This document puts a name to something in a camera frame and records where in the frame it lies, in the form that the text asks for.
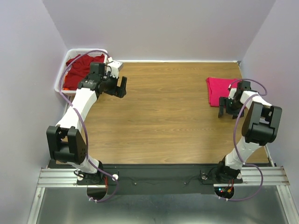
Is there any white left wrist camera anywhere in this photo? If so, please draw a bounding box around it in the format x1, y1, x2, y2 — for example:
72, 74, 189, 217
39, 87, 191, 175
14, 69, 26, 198
107, 61, 123, 78

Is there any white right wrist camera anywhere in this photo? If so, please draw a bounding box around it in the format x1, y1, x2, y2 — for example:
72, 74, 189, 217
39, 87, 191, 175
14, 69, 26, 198
228, 88, 237, 99

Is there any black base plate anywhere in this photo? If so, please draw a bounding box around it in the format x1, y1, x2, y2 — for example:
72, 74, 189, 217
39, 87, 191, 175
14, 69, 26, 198
38, 164, 242, 199

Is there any orange garment in basket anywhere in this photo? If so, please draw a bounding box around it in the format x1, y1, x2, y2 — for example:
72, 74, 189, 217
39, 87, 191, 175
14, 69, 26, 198
62, 73, 71, 91

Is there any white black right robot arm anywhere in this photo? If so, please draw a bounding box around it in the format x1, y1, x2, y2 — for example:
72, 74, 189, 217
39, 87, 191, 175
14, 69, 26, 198
215, 79, 283, 182

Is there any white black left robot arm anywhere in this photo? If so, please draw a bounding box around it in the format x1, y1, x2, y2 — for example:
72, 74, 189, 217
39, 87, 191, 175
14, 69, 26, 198
46, 61, 127, 184

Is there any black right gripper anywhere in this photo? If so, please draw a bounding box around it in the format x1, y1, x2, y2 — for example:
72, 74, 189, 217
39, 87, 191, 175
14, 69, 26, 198
217, 96, 244, 119

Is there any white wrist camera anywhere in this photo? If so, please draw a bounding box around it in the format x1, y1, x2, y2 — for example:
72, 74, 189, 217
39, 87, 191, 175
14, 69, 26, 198
228, 88, 237, 99
107, 61, 123, 78

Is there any aluminium mounting rail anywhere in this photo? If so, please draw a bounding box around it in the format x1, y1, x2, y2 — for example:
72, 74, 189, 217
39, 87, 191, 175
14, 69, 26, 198
37, 165, 290, 188

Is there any dark red t-shirt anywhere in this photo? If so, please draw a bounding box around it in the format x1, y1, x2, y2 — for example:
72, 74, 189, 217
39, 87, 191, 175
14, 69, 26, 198
68, 55, 105, 91

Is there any pink t-shirt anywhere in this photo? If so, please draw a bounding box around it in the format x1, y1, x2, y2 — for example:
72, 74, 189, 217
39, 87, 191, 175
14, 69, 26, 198
206, 77, 237, 107

